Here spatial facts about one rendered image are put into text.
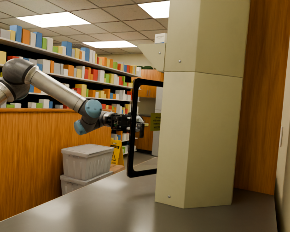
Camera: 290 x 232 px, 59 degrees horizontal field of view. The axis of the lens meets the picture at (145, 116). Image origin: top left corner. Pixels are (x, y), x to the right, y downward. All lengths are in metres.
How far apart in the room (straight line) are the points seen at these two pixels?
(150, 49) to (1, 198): 2.41
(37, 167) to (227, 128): 2.57
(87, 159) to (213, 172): 2.28
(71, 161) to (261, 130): 2.45
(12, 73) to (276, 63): 1.13
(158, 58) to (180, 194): 0.48
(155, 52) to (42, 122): 2.36
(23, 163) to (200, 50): 2.50
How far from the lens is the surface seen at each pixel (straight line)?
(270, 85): 1.23
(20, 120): 2.95
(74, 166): 3.22
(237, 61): 0.99
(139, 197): 1.00
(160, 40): 1.05
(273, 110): 1.22
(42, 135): 3.17
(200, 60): 0.90
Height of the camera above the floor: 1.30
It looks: 3 degrees down
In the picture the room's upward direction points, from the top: 4 degrees clockwise
